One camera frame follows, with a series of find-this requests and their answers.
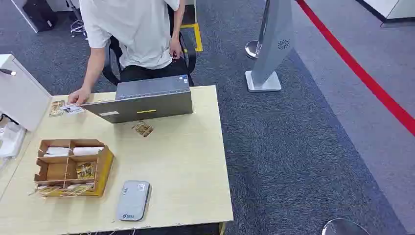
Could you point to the person's left hand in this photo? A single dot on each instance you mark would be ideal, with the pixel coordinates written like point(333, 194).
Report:
point(175, 48)

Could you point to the person's right hand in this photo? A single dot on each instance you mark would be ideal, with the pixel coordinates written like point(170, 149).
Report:
point(79, 96)

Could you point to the white printed card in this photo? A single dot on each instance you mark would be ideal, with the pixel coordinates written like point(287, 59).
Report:
point(73, 109)

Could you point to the black office chair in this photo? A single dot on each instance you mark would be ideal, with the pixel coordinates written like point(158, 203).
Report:
point(189, 55)

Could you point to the gold patterned card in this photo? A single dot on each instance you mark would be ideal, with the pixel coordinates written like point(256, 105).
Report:
point(56, 108)
point(76, 189)
point(48, 190)
point(85, 171)
point(143, 128)

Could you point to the person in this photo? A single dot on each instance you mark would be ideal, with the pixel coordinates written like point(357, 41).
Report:
point(139, 32)

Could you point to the white card stack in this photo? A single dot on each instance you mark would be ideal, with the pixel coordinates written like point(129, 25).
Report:
point(57, 151)
point(87, 150)

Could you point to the white equipment box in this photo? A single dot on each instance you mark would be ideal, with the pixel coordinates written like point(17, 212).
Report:
point(22, 94)

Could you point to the grey laptop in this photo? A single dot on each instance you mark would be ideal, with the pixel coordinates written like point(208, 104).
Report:
point(142, 103)

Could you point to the chrome swivel chair base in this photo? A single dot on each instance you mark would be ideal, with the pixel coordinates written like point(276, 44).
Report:
point(77, 27)

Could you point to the black rod with silver tip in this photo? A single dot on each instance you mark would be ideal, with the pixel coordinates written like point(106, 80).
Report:
point(7, 72)

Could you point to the wooden card box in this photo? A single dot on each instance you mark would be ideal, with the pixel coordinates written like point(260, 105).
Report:
point(103, 168)

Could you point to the white plastic bag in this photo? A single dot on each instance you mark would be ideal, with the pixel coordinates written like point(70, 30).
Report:
point(11, 139)

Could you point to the black cabinet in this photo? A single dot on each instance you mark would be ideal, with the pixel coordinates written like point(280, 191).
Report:
point(37, 14)

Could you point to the grey kiosk stand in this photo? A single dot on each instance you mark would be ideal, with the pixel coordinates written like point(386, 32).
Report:
point(272, 42)

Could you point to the grey rounded card reader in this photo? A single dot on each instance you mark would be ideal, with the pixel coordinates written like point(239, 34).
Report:
point(133, 201)

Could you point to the red floor tape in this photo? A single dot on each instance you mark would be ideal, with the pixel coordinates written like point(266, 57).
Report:
point(360, 73)

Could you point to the white counter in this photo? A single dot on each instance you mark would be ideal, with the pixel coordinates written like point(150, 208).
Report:
point(389, 9)

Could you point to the chrome stanchion base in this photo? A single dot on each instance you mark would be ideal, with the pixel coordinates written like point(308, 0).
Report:
point(343, 228)

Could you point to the chrome stanchion post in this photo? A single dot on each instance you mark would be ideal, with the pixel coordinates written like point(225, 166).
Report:
point(253, 48)

